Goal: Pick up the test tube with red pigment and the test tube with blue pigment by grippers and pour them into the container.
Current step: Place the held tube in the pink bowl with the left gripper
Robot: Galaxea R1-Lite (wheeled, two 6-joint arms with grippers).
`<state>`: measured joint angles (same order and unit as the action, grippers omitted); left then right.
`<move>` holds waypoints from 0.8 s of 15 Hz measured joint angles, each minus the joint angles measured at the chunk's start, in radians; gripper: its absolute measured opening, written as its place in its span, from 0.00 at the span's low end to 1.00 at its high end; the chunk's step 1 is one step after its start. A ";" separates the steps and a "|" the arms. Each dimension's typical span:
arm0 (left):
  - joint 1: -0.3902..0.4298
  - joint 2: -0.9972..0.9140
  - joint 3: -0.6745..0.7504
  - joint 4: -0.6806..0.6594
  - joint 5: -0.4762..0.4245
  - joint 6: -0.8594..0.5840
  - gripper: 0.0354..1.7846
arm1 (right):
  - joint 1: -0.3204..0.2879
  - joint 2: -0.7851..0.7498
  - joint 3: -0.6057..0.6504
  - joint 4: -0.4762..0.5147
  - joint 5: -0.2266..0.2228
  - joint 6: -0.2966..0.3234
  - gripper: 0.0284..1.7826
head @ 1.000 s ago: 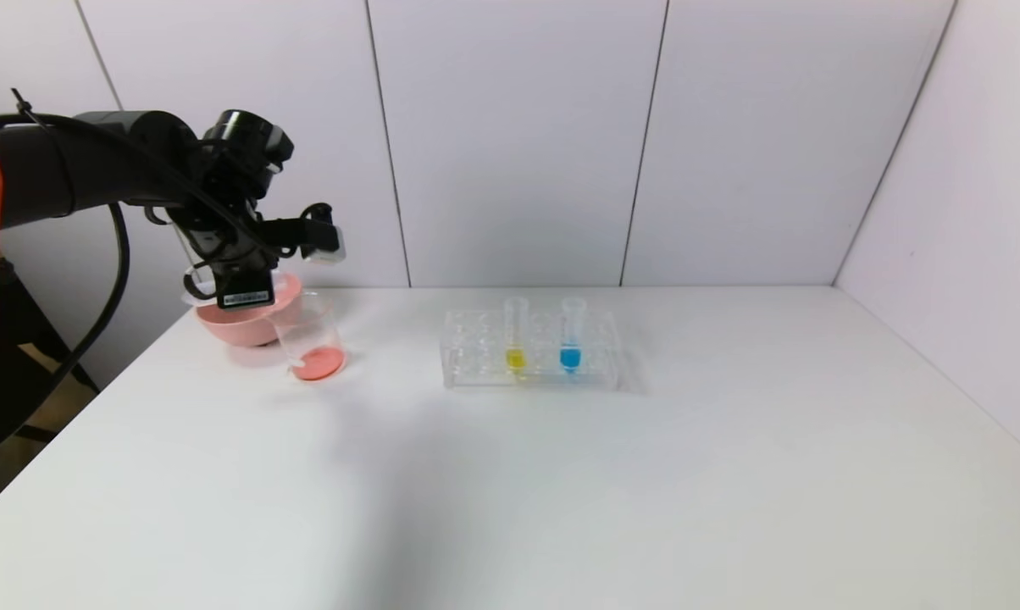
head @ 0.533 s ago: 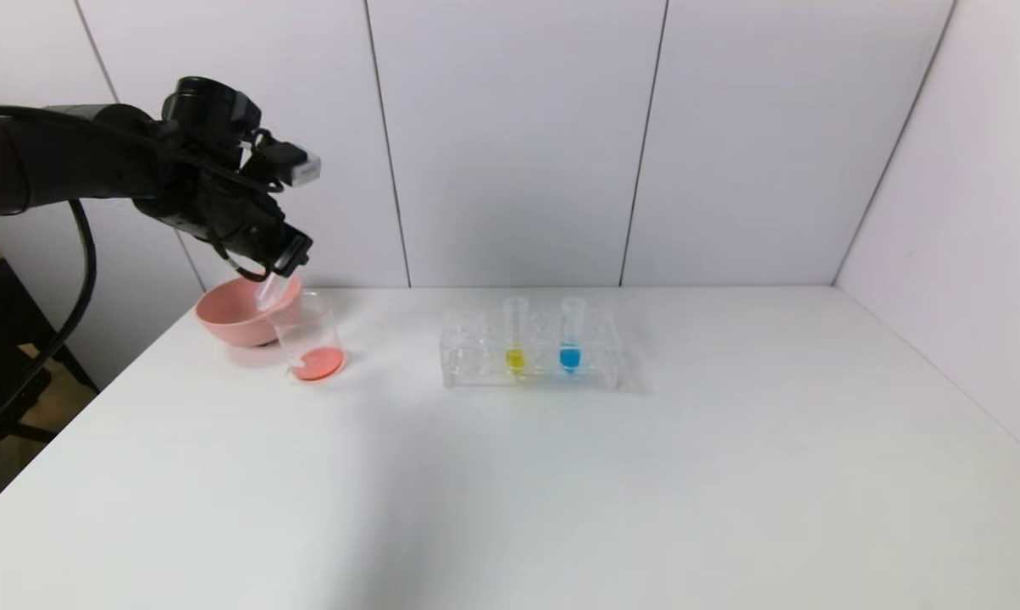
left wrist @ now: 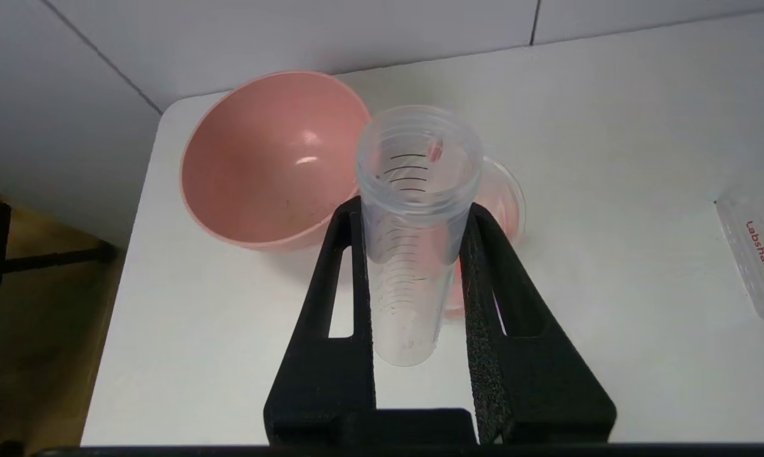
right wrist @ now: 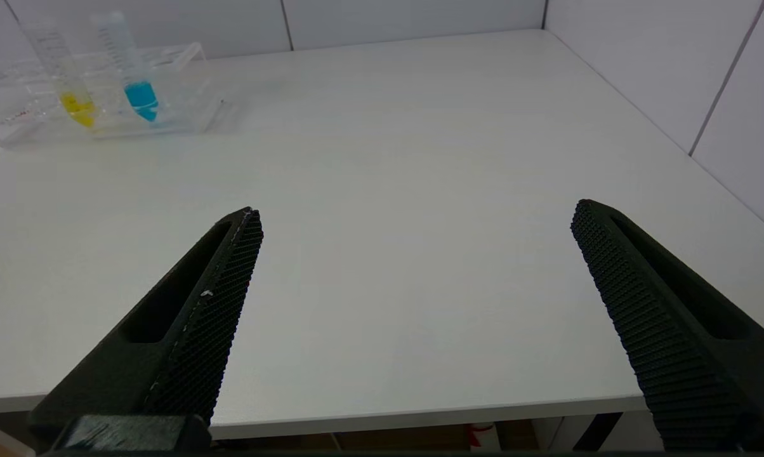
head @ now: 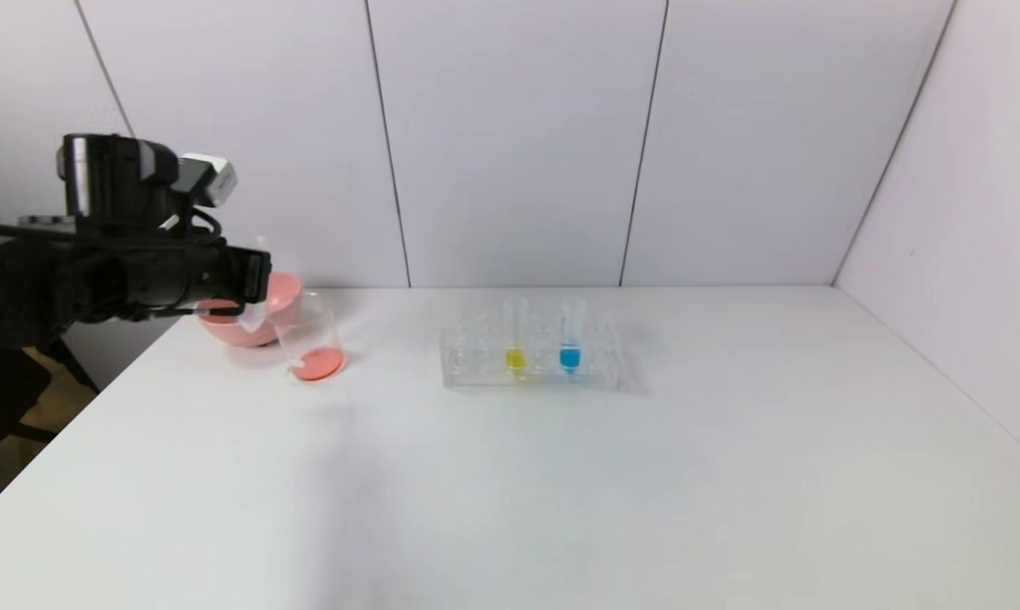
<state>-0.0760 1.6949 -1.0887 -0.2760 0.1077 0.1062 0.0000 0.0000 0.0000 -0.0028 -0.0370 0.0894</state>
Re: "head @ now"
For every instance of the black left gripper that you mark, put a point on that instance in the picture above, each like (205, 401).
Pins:
(257, 275)

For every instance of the test tube with red pigment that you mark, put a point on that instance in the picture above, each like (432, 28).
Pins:
(254, 320)

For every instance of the test tube with blue pigment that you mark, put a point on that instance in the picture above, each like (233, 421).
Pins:
(569, 359)

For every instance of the test tube with yellow pigment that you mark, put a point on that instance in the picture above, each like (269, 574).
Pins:
(516, 360)

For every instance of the clear acrylic test tube rack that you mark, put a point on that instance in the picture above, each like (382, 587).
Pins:
(544, 377)

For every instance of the pink bowl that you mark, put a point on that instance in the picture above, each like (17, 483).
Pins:
(285, 292)

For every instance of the clear glass beaker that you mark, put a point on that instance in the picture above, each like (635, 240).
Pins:
(317, 364)

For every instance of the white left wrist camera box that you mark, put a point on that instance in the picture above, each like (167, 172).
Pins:
(209, 180)

